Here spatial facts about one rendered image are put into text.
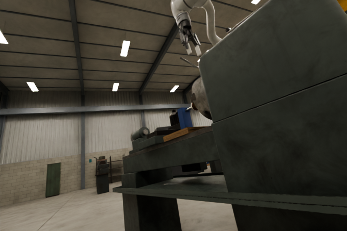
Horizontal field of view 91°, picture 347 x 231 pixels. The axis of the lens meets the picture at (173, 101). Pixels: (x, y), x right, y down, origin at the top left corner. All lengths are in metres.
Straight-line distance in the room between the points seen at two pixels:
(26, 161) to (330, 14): 15.50
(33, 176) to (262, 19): 15.15
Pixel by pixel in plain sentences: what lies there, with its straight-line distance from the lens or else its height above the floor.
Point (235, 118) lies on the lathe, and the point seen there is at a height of 0.85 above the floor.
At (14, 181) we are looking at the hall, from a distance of 15.55.
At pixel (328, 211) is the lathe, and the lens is 0.66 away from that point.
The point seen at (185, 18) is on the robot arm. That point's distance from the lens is 1.20.
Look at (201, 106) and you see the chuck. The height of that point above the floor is 1.00.
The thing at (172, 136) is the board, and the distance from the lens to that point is 1.24.
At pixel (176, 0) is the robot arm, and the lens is 1.27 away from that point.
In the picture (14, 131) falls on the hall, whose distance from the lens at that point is 16.10.
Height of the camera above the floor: 0.72
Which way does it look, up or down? 19 degrees up
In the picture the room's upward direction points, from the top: 11 degrees counter-clockwise
